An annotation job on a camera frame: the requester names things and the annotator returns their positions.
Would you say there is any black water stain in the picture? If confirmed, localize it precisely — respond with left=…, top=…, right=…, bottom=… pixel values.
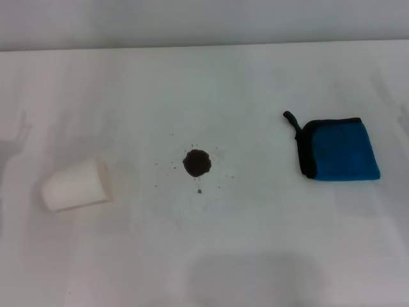
left=182, top=149, right=213, bottom=178

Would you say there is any blue rag with black trim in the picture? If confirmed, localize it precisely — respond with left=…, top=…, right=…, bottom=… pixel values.
left=282, top=110, right=381, bottom=182

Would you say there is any white paper cup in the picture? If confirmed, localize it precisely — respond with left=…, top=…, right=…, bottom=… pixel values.
left=40, top=155, right=114, bottom=212

